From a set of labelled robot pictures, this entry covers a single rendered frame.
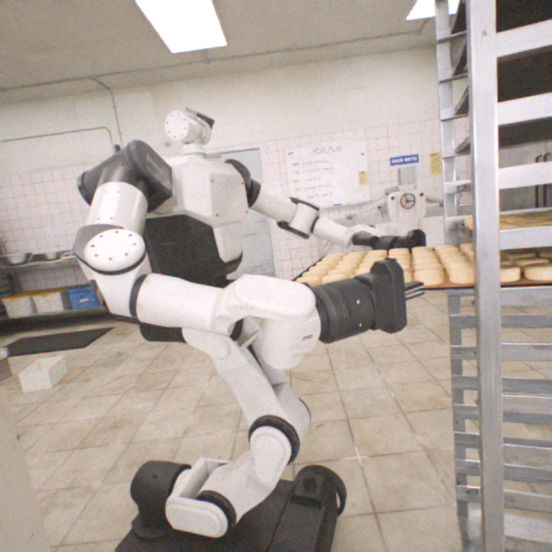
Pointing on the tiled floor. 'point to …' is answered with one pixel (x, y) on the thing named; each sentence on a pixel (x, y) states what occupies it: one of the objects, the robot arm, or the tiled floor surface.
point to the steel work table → (39, 269)
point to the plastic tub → (43, 374)
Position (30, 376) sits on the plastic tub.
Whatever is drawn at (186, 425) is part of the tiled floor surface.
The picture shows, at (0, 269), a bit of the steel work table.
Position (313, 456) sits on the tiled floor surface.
